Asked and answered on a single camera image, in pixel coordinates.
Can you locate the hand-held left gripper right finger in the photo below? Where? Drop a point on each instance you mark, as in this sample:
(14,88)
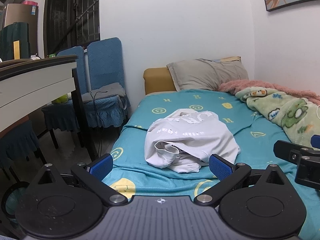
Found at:
(221,168)

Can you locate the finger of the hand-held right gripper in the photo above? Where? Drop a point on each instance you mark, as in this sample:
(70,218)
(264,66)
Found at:
(316,142)
(287,152)

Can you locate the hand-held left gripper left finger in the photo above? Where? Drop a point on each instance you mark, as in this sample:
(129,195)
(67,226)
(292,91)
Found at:
(101,167)

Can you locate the white t-shirt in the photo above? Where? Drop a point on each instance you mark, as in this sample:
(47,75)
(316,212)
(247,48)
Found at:
(190,135)

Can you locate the green cartoon print blanket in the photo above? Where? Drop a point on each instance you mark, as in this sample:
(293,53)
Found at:
(287,112)

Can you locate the pink fluffy blanket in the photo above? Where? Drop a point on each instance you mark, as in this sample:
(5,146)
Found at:
(275,85)

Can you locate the grey cloth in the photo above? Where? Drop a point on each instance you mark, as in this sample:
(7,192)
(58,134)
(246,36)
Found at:
(110,90)

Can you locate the yellow-green plush toy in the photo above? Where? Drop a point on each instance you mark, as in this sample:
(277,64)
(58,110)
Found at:
(59,100)

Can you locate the teal smiley print bed sheet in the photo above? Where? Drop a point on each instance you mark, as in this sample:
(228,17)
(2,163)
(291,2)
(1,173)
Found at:
(175,100)

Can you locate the blue covered chair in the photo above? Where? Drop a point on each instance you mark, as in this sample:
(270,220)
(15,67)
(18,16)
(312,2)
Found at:
(72,52)
(105,60)
(17,140)

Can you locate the grey pillow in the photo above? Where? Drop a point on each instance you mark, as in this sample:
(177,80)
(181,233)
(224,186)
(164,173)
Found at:
(207,75)

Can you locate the mustard yellow headboard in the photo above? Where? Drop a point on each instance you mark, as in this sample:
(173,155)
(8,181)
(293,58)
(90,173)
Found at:
(157,80)

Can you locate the tan pillow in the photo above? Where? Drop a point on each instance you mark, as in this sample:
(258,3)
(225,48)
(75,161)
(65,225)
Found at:
(231,59)

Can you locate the white table with dark legs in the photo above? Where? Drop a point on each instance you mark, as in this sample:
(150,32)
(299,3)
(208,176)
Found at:
(32,80)

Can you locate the yellow paper tag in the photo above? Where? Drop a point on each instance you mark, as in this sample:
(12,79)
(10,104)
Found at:
(16,50)

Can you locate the dark window with grille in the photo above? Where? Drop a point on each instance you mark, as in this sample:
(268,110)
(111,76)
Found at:
(65,12)

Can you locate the dark green covered chair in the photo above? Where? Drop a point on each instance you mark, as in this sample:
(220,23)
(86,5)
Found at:
(10,33)

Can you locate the gold refrigerator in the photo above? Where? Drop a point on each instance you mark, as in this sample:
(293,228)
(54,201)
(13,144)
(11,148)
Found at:
(22,15)

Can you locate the pink box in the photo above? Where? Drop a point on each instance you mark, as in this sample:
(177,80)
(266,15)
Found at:
(29,3)

